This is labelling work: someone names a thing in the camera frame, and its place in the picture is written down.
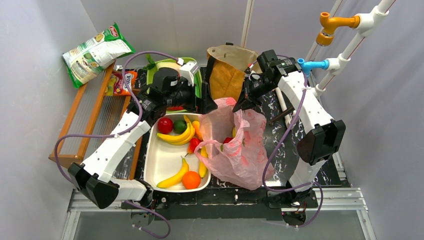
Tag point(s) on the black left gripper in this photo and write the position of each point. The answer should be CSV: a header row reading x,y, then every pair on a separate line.
x,y
199,96

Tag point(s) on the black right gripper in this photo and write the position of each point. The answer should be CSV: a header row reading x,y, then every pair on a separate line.
x,y
249,91

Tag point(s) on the single yellow banana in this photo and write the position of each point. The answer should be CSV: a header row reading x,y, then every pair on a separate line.
x,y
177,178
234,132

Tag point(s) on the pink plastic grocery bag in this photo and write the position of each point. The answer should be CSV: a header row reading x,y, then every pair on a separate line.
x,y
242,161

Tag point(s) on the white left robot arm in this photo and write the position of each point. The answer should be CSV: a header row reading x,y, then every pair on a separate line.
x,y
94,176

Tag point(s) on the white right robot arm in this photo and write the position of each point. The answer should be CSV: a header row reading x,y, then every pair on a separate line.
x,y
323,133

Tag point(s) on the brown paper bag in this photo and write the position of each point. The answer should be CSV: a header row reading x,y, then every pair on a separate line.
x,y
225,69

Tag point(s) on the yellow banana by bag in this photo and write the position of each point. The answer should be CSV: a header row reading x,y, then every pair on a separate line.
x,y
202,170

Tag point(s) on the orange candy bag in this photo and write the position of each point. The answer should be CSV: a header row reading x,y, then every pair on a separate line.
x,y
119,86

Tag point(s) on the green chips bag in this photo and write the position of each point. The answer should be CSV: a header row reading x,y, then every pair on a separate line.
x,y
92,57

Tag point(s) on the orange mango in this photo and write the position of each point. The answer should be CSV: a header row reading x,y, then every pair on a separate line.
x,y
196,125

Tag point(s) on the red chili pepper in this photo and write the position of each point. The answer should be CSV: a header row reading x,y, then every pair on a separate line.
x,y
175,108

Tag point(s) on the green lime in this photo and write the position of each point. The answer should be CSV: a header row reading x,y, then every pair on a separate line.
x,y
179,126

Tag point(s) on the yellow banana bunch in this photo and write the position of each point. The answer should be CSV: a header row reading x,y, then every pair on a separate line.
x,y
182,139

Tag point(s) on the green vegetable tray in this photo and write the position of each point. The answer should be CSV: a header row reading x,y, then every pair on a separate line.
x,y
188,68

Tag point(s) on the red apple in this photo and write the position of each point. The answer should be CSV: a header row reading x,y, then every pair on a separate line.
x,y
165,125

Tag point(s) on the blue faucet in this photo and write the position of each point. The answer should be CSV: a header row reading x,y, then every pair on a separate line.
x,y
308,66

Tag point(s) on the white fruit tray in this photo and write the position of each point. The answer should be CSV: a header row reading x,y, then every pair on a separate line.
x,y
163,160

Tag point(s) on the orange fruit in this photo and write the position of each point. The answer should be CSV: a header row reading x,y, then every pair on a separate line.
x,y
191,180

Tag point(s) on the orange faucet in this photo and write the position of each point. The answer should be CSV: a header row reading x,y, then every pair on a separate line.
x,y
330,24

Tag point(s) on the wooden rack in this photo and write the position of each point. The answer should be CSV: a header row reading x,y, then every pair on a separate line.
x,y
91,113

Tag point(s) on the white pipe frame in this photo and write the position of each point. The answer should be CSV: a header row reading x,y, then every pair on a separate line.
x,y
348,46

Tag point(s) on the aluminium base frame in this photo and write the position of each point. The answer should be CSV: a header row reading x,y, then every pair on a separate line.
x,y
225,211

